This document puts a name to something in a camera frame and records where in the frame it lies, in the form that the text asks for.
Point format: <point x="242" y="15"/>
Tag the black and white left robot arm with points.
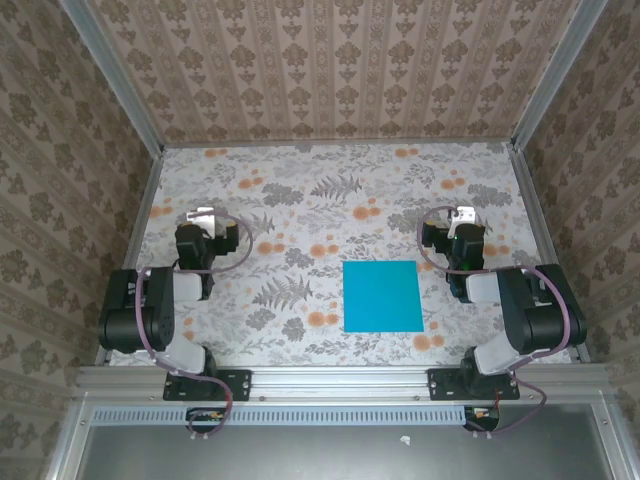
<point x="150" y="310"/>

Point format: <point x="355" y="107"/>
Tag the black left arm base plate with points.
<point x="237" y="385"/>

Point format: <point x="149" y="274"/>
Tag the blue paper sheet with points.
<point x="382" y="297"/>

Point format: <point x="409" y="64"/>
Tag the aluminium cross rail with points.
<point x="340" y="382"/>

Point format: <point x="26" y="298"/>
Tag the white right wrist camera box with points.
<point x="465" y="215"/>

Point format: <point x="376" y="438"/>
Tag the aluminium corner post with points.
<point x="120" y="75"/>
<point x="552" y="75"/>

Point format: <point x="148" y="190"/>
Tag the aluminium lower frame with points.
<point x="74" y="440"/>

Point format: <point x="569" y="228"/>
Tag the floral patterned table cover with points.
<point x="250" y="170"/>

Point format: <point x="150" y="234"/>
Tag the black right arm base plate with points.
<point x="442" y="385"/>

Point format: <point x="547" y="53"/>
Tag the grey metal sheet panel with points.
<point x="325" y="455"/>

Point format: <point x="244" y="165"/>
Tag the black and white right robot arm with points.
<point x="540" y="320"/>

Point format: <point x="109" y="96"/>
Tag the aluminium side rail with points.
<point x="546" y="250"/>
<point x="131" y="250"/>

